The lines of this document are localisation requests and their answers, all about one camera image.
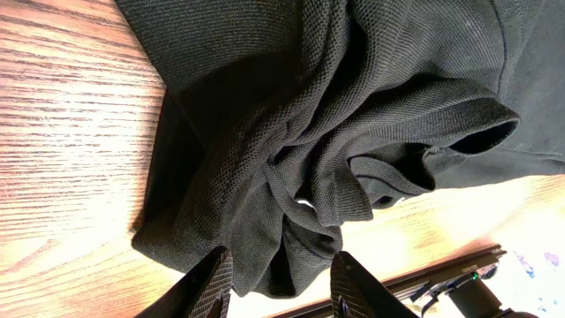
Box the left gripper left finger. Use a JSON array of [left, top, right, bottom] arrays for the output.
[[135, 246, 233, 318]]

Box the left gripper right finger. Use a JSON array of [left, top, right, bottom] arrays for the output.
[[330, 251, 418, 318]]

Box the black t-shirt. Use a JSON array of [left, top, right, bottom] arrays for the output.
[[117, 0, 564, 299]]

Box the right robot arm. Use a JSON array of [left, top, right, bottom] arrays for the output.
[[420, 271, 538, 318]]

